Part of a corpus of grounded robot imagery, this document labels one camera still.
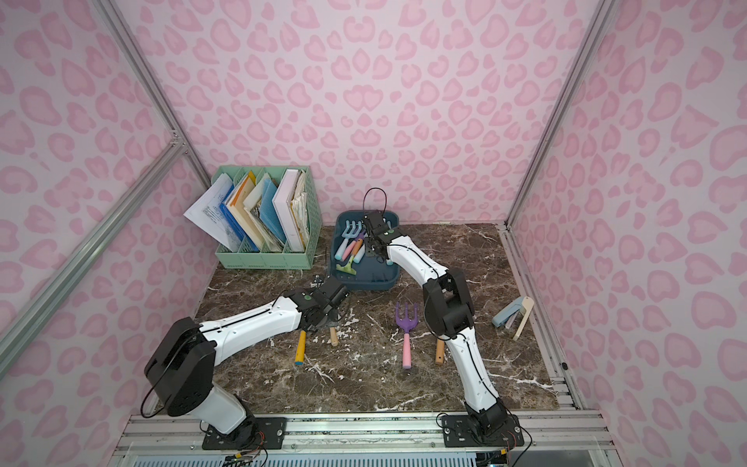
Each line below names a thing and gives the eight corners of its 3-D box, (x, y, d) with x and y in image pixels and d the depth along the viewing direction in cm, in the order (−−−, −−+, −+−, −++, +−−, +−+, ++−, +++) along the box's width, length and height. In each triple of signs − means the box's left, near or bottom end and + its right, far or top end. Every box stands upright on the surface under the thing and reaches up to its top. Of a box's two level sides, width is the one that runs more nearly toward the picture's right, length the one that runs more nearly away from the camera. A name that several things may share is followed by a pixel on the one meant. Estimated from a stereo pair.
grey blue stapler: (489, 324, 94) (493, 318, 91) (508, 293, 101) (512, 287, 98) (514, 339, 91) (518, 334, 88) (531, 307, 98) (536, 301, 95)
